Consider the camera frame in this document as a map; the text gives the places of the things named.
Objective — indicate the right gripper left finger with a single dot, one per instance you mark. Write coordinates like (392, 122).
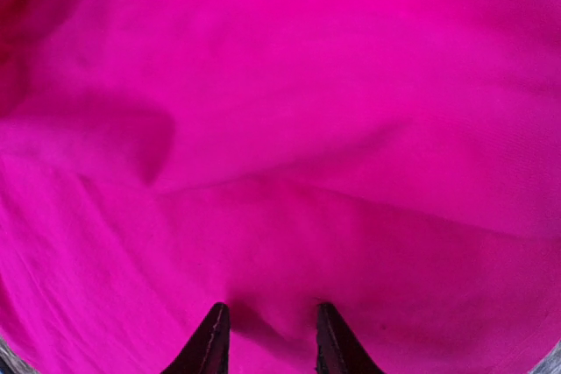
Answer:
(207, 349)

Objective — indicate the red t-shirt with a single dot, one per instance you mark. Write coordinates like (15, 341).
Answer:
(399, 158)

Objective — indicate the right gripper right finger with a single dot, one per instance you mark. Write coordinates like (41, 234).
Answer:
(338, 350)

